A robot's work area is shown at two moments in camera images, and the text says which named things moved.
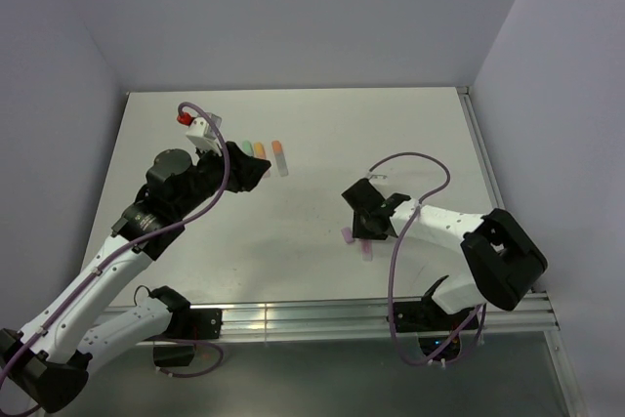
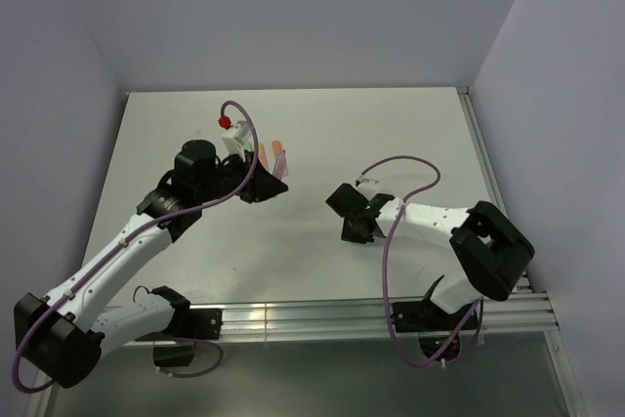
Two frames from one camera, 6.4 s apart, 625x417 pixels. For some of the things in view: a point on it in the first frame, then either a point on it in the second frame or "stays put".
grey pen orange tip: x=283 y=167 stays put
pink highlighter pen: x=366 y=250 -> x=281 y=168
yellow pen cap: x=259 y=148 stays put
